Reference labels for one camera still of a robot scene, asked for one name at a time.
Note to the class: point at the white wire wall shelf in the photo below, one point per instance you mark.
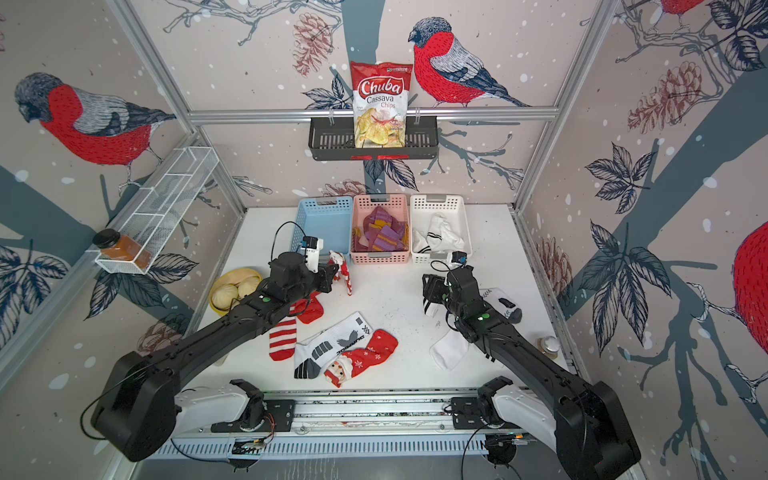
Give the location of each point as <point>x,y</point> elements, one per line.
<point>159,207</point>

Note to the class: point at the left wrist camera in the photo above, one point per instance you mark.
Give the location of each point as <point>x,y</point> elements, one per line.
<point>312,247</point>

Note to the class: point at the plain white sock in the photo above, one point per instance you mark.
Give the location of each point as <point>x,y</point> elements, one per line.
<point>449,350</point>

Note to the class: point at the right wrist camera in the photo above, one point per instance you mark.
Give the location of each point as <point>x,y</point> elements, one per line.
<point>458,259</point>

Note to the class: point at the pink plastic basket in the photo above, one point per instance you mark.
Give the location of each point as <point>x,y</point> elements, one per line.
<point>397,206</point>

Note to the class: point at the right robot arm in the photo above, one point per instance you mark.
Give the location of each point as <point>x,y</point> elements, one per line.
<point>583,423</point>

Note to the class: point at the amber liquid jar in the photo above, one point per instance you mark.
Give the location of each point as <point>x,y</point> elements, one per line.
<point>550,346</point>

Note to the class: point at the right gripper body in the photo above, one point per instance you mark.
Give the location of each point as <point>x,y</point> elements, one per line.
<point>441,294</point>

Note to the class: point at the white grey sport sock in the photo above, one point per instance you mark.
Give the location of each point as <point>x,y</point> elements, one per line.
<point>503,303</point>

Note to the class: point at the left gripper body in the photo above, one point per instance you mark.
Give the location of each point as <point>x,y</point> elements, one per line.
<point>311,282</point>

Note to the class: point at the white sock two black stripes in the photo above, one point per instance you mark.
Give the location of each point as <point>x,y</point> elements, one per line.
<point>437,227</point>

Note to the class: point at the white plastic basket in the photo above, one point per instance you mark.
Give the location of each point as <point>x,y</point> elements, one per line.
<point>421,209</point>

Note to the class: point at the yellow bamboo steamer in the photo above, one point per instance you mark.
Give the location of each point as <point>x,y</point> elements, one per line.
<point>233,287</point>

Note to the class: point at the black wall basket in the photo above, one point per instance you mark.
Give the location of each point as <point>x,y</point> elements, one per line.
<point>333,140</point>

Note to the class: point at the white black sport sock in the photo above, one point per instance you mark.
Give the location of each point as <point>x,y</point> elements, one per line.
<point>312,356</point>

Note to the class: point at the red santa sock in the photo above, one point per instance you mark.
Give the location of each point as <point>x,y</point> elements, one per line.
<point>342,274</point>
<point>351,364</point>

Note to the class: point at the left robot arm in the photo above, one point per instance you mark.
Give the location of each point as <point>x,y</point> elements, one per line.
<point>137,411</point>

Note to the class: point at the red snowflake sock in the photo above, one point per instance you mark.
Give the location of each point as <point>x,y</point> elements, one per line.
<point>307,310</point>

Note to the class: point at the Chuba cassava chips bag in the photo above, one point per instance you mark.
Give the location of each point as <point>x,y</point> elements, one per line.
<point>379,103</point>

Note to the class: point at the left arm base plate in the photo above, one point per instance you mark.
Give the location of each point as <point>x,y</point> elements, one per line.
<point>276,417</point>

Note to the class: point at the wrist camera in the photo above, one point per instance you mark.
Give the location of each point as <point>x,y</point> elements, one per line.
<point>312,247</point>
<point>458,259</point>

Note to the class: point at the purple yellow striped sock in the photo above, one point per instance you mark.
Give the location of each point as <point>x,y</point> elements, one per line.
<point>381,232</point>

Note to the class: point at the blue plastic basket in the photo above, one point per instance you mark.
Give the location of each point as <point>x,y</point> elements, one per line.
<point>327,218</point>

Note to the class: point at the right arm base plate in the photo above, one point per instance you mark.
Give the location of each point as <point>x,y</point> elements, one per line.
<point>466,414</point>

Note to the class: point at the orange spice jar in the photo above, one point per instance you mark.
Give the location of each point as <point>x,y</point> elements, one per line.
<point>118,246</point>

